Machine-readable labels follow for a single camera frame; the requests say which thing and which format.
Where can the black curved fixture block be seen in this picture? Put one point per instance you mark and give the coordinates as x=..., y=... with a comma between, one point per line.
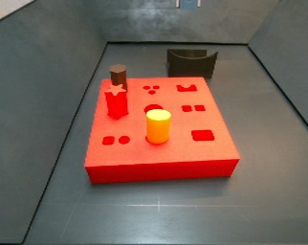
x=190, y=63

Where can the brown hexagonal peg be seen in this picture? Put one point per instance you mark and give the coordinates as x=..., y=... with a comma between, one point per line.
x=117, y=73

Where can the yellow cylinder peg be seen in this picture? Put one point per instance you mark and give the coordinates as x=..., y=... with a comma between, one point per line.
x=157, y=126

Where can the red star prism peg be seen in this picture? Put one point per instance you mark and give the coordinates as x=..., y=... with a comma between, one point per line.
x=117, y=101

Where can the red foam hole board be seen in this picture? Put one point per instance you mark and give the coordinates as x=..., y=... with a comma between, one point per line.
x=199, y=149

